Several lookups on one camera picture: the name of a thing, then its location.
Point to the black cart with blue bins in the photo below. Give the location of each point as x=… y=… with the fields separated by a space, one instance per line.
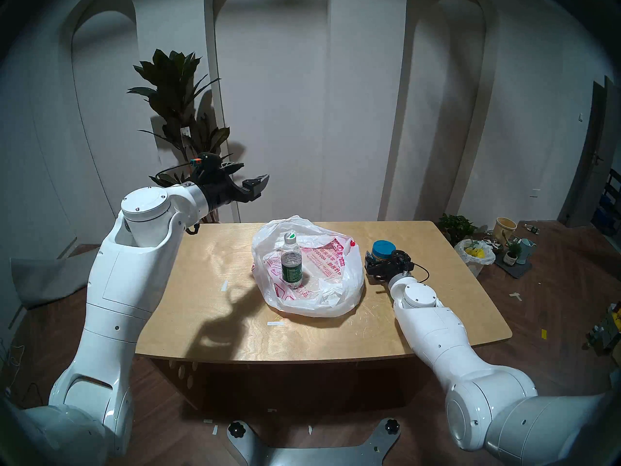
x=610 y=208

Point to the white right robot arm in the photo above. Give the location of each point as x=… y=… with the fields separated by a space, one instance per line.
x=436 y=334

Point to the small bottle lying on floor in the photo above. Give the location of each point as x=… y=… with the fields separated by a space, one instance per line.
x=531 y=228

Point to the light wooden table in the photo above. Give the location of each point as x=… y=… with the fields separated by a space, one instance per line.
x=208 y=256

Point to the small plant in white pot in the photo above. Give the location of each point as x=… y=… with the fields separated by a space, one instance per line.
x=510 y=258

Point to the grey door leaf by switch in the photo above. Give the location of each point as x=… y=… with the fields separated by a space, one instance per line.
x=589 y=188

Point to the small bushy green plant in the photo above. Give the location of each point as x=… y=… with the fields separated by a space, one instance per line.
x=456 y=226

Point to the black star knob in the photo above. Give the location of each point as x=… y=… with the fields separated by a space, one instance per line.
x=392 y=426
x=236 y=429

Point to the tall dark leafy plant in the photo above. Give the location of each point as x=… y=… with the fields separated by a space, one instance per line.
x=170 y=91

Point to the teal watering can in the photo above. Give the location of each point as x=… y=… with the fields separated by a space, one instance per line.
x=526 y=249

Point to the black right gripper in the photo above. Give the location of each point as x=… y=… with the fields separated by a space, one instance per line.
x=390 y=270

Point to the blue lid peanut butter jar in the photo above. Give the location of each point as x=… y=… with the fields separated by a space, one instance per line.
x=383 y=249

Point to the grey metal robot base plate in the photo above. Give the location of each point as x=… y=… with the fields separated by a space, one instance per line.
x=315 y=455

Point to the green label water bottle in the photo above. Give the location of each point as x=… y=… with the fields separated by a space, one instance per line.
x=291 y=271

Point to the white red-print plastic bag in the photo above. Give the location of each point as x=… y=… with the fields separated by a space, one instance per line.
x=330 y=285

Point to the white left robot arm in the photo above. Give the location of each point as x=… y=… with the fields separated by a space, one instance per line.
x=121 y=285

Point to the dark flat tray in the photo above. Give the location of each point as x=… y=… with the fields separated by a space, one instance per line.
x=520 y=272

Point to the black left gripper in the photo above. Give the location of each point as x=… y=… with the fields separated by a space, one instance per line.
x=218 y=191

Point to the white bag-lined trash bin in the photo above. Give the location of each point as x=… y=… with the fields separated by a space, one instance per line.
x=478 y=263

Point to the tan paper cup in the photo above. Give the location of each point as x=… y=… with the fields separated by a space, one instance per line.
x=504 y=227

